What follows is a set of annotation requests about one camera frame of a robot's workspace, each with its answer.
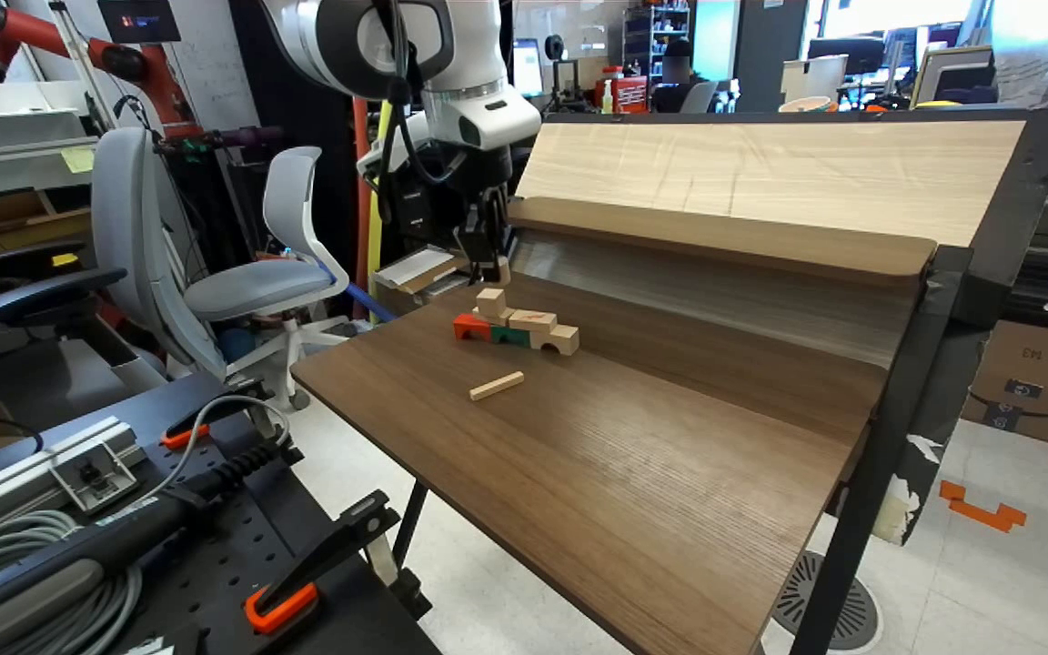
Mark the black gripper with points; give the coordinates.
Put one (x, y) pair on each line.
(484, 213)

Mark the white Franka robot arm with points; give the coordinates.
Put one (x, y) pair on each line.
(417, 58)

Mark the red robot arm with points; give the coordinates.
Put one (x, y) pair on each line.
(90, 58)

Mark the long natural wood block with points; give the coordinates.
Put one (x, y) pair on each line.
(532, 320)

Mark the green wooden block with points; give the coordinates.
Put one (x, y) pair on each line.
(511, 337)

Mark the natural wood end block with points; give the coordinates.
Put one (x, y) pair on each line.
(566, 340)

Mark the thin wooden stick block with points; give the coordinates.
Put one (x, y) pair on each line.
(497, 386)

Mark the small natural wood cube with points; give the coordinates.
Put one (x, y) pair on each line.
(489, 310)

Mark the small wooden crate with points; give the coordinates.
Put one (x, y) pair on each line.
(417, 278)

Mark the dark wood desk shelf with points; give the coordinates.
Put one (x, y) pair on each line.
(729, 238)

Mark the seated person dark hair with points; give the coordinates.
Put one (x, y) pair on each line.
(676, 75)

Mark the light wood desk back panel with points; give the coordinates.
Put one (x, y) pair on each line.
(780, 177)

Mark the gray armrest office chair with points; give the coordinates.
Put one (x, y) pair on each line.
(143, 255)

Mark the black perforated robot table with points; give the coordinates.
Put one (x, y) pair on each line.
(218, 570)

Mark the round floor drain grate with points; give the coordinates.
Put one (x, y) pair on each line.
(832, 604)

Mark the silver framed monitor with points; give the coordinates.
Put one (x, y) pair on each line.
(953, 75)

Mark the printed cardboard shipping box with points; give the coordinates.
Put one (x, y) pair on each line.
(1038, 383)

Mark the white frame office chair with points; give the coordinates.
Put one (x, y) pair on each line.
(270, 276)

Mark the aluminium extrusion rail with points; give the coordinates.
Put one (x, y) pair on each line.
(15, 468)

